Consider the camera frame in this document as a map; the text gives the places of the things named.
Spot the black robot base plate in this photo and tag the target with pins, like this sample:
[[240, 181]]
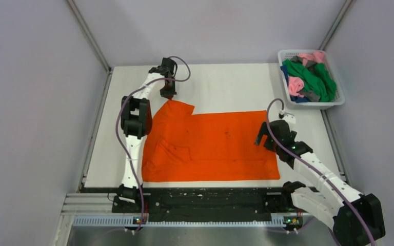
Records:
[[210, 205]]

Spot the aluminium frame rail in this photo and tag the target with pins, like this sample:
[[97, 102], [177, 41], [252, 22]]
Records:
[[89, 204]]

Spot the orange t-shirt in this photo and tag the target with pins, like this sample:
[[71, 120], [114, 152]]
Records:
[[184, 147]]

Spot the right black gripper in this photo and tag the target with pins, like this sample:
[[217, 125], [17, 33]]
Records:
[[264, 130]]

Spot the blue t-shirt in basket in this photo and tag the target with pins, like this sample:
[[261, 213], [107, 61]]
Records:
[[295, 99]]

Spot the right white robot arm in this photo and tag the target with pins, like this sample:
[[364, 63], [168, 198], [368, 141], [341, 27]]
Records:
[[353, 217]]

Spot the grey t-shirt in basket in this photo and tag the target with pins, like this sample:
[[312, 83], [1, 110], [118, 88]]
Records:
[[296, 85]]

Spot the grey slotted cable duct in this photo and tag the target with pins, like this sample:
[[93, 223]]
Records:
[[133, 221]]

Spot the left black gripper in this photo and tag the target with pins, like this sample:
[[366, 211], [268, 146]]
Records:
[[168, 95]]

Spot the green t-shirt in basket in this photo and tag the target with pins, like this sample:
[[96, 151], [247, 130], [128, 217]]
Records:
[[319, 80]]

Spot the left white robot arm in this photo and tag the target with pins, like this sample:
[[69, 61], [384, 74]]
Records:
[[133, 125]]

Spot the pink t-shirt in basket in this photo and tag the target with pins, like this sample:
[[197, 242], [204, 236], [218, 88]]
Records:
[[317, 56]]

